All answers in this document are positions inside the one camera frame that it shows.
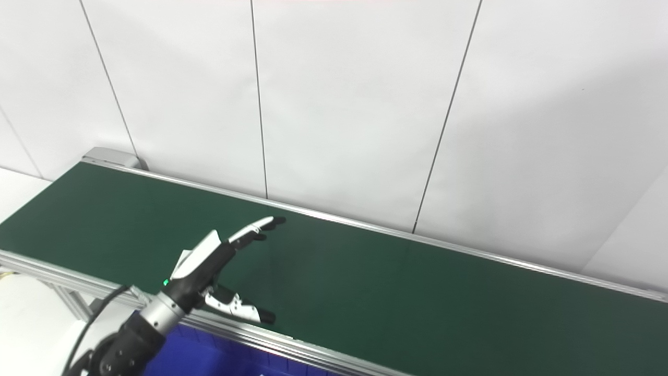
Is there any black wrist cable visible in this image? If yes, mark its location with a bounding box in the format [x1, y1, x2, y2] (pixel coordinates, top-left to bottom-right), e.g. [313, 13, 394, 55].
[61, 284, 132, 376]

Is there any green conveyor belt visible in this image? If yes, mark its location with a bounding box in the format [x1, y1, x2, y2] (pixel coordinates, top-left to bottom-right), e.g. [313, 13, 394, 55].
[0, 154, 668, 376]
[0, 162, 668, 376]

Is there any large blue plastic bin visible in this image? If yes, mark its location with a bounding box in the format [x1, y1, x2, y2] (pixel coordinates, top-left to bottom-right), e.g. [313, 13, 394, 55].
[142, 312, 340, 376]

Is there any grey conveyor end housing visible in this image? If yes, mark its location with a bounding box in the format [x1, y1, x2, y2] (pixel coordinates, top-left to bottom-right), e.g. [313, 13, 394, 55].
[81, 147, 150, 171]

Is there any aluminium conveyor support leg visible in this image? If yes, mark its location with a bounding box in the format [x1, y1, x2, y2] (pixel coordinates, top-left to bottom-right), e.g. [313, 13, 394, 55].
[31, 276, 142, 323]

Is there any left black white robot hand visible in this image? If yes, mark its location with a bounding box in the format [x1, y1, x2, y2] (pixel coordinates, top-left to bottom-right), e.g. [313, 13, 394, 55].
[164, 216, 287, 325]

